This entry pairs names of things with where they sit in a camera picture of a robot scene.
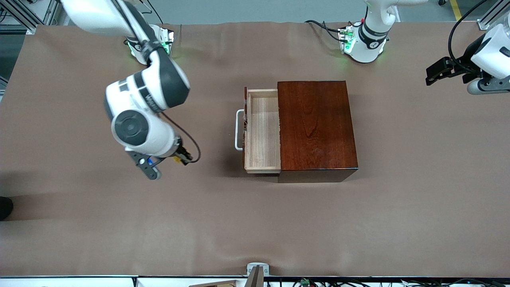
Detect wooden drawer with white handle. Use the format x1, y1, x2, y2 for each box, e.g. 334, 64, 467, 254
235, 87, 282, 174

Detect aluminium profile bar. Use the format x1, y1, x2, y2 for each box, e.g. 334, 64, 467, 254
478, 0, 510, 30

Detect brown table cover sheet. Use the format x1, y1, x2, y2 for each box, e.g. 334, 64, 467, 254
0, 22, 510, 278

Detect light wooden plank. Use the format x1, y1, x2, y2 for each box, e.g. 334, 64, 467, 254
187, 280, 239, 287

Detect dark red wooden cabinet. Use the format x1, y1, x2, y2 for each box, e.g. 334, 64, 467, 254
277, 80, 359, 184

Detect black round object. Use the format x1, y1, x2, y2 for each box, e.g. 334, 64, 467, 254
0, 196, 14, 221

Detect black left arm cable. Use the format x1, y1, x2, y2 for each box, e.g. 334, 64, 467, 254
448, 0, 488, 66

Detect grey metal bracket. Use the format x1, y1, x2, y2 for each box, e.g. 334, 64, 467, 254
246, 262, 270, 287

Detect black left base cable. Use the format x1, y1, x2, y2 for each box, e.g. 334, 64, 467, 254
305, 19, 361, 53

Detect black base cable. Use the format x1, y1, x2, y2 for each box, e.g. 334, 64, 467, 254
145, 0, 165, 25
305, 19, 361, 53

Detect black right base cable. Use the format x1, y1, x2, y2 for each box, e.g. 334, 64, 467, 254
145, 0, 165, 25

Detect aluminium frame structure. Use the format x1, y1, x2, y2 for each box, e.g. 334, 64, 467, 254
0, 0, 60, 34

